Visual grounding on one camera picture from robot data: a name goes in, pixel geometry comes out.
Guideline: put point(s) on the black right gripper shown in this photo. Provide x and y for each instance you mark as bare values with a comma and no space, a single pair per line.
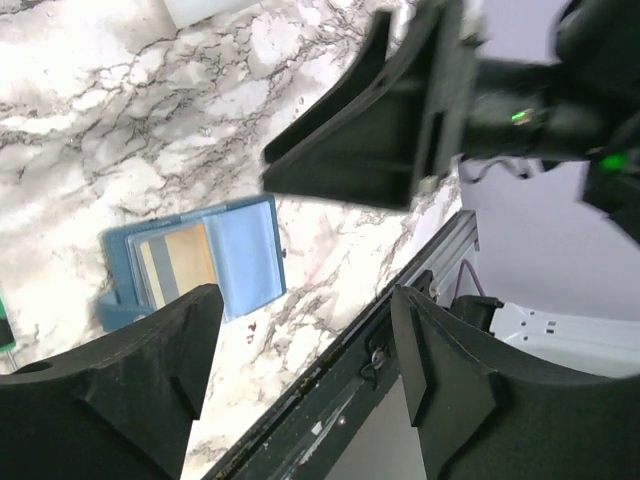
389,121

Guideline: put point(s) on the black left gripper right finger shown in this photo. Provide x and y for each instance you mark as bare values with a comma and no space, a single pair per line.
486,410

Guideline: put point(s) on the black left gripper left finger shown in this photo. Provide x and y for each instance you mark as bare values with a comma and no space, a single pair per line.
119,407

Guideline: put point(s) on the blue leather card holder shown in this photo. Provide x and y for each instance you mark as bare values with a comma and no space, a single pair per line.
235,246

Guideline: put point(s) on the white plastic card tray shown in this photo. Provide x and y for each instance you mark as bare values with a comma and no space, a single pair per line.
185,13

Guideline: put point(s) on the green black screwdriver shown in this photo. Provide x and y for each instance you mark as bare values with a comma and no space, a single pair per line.
7,339

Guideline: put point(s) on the aluminium frame rail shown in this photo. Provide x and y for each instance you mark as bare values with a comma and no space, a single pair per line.
441,255

